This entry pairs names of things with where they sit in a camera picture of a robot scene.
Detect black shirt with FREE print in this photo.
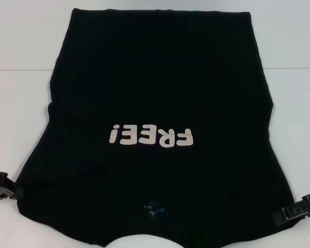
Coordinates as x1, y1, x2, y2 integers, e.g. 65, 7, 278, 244
15, 7, 300, 248

